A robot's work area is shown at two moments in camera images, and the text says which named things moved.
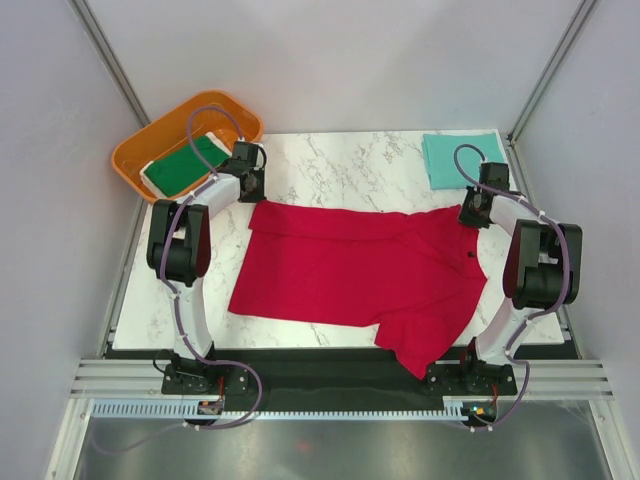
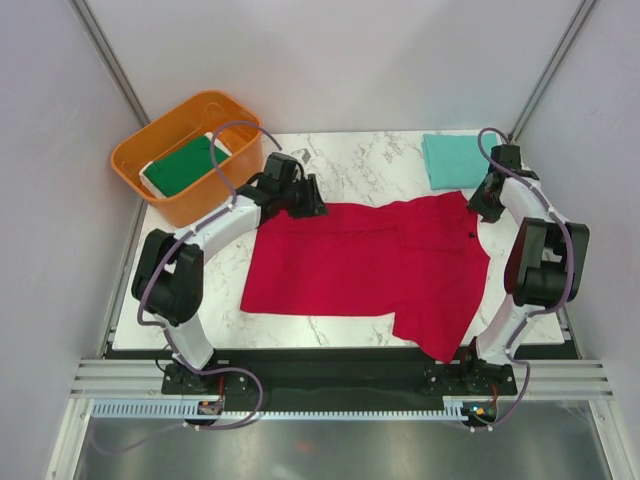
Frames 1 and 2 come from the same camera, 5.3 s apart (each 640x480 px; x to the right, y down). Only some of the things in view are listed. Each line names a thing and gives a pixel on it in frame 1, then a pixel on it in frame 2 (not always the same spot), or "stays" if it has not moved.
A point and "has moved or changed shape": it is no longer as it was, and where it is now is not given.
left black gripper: [258, 174] to [314, 205]
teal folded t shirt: [442, 168] stays
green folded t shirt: [184, 166] stays
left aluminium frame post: [94, 34] stays
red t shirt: [417, 275] has moved or changed shape
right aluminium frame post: [582, 15] stays
